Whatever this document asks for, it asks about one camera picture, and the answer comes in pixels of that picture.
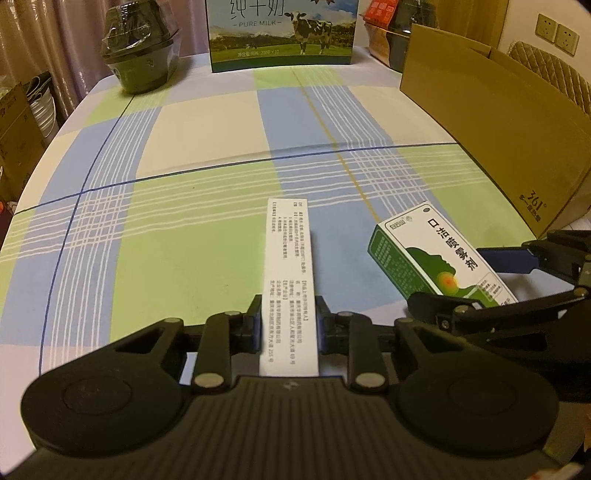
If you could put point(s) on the red printed box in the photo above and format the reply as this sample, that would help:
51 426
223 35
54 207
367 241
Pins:
381 10

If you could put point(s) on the brown cardboard box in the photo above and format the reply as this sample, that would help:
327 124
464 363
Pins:
485 115

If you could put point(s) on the green and white spray box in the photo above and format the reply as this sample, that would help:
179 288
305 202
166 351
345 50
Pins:
443 249

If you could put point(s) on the cow print milk carton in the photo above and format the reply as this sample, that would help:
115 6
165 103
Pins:
277 37

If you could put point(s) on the black plastic container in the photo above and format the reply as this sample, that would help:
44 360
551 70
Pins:
397 46

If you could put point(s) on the brown shiny curtain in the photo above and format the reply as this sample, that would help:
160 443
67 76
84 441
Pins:
55 32

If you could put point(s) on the dark green wrapped pot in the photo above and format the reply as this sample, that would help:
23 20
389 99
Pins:
141 50

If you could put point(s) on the stack of white bowls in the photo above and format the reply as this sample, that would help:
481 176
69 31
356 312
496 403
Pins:
41 106

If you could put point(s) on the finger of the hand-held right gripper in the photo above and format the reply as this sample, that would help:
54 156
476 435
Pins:
508 261
429 304

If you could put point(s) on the quilted beige chair back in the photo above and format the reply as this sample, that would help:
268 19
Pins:
549 69

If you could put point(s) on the wall socket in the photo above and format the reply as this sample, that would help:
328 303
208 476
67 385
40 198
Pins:
556 32

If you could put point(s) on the brown cardboard cartons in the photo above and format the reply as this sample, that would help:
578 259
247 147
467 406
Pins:
18 138

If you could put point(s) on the long white medicine box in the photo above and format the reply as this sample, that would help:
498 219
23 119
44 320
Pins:
288 277

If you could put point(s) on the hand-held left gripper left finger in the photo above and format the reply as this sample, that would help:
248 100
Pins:
253 327

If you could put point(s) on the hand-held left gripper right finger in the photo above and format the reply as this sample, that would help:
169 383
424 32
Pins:
323 332

